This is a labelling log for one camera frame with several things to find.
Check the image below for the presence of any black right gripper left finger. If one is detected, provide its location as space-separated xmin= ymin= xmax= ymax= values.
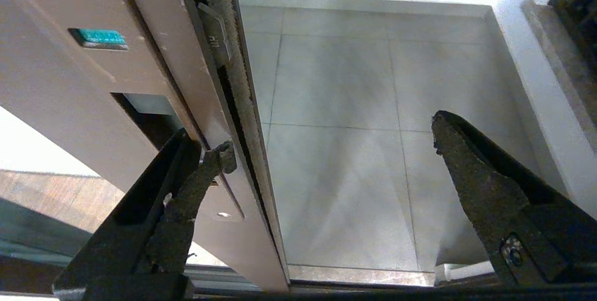
xmin=53 ymin=128 xmax=238 ymax=300

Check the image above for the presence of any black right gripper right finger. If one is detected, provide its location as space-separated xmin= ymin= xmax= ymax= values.
xmin=431 ymin=110 xmax=597 ymax=288

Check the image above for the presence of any brown framed glass sliding door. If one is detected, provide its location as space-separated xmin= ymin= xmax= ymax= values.
xmin=0 ymin=0 xmax=291 ymax=293

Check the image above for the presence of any teal lock indicator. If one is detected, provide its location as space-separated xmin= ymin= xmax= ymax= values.
xmin=69 ymin=28 xmax=129 ymax=52

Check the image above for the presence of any stone side window sill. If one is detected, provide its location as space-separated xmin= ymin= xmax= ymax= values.
xmin=520 ymin=0 xmax=597 ymax=125

